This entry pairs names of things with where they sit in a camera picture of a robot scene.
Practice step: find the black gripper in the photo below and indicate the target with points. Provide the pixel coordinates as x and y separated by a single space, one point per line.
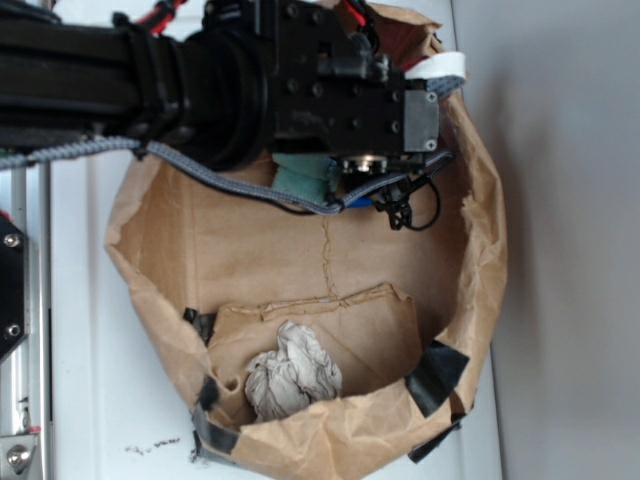
337 91

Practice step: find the blue-green terry cloth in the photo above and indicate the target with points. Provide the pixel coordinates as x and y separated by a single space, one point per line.
311 177

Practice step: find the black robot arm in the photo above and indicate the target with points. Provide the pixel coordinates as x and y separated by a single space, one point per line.
209 96

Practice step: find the crumpled white cloth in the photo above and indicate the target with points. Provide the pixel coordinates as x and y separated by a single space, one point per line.
297 374

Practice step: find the brown paper bag bin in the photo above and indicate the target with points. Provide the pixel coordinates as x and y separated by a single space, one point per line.
407 316

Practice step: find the aluminium frame rail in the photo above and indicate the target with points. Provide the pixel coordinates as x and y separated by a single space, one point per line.
26 411

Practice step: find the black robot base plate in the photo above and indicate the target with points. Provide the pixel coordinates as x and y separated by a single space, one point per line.
12 287

